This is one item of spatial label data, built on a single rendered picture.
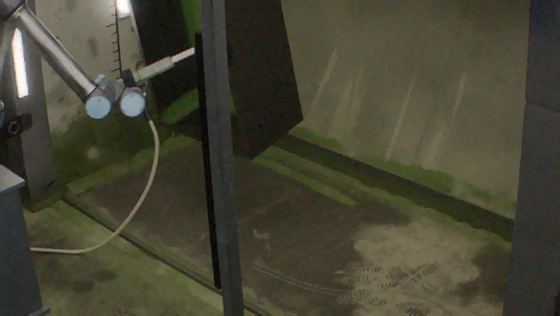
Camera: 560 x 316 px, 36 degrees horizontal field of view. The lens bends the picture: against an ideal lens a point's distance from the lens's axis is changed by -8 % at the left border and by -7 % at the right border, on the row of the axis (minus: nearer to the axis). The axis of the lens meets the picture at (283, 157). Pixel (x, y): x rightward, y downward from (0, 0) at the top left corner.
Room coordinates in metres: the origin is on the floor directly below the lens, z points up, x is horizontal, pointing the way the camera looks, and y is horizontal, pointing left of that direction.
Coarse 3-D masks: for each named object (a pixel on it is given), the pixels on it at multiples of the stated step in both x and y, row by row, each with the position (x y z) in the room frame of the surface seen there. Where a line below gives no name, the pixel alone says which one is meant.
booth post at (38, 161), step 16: (32, 0) 4.08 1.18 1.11; (32, 48) 4.05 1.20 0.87; (32, 64) 4.05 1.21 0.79; (32, 80) 4.04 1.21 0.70; (16, 96) 3.96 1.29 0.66; (32, 96) 4.03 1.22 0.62; (16, 112) 3.96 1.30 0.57; (32, 112) 4.02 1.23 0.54; (32, 128) 4.01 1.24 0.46; (48, 128) 4.08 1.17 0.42; (16, 144) 4.00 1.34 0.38; (32, 144) 4.00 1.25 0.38; (48, 144) 4.07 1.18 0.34; (16, 160) 4.02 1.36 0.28; (32, 160) 3.99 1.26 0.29; (48, 160) 4.06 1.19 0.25; (32, 176) 3.98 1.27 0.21; (48, 176) 4.05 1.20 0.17; (32, 192) 3.97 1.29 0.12; (48, 192) 4.04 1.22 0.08; (32, 208) 3.96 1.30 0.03
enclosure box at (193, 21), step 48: (144, 0) 3.94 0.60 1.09; (192, 0) 4.13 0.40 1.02; (240, 0) 3.54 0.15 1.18; (144, 48) 3.93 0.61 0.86; (240, 48) 3.54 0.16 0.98; (288, 48) 3.74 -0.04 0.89; (192, 96) 4.13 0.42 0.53; (240, 96) 3.53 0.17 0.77; (288, 96) 3.74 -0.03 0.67; (240, 144) 3.69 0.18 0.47
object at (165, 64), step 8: (192, 48) 3.59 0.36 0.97; (176, 56) 3.58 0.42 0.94; (184, 56) 3.58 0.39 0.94; (152, 64) 3.57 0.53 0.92; (160, 64) 3.55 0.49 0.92; (168, 64) 3.55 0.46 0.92; (136, 72) 3.57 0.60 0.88; (144, 72) 3.54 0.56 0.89; (152, 72) 3.54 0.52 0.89; (160, 72) 3.55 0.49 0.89; (120, 80) 3.53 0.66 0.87; (136, 80) 3.53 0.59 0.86; (144, 80) 3.53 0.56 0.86; (144, 112) 3.51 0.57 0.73
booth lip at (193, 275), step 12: (72, 204) 4.00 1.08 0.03; (96, 216) 3.85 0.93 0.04; (108, 228) 3.77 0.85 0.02; (132, 240) 3.63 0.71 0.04; (156, 252) 3.51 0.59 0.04; (168, 264) 3.44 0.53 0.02; (180, 264) 3.41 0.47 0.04; (192, 276) 3.32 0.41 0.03; (216, 288) 3.22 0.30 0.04; (252, 312) 3.06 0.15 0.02; (264, 312) 3.03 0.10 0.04
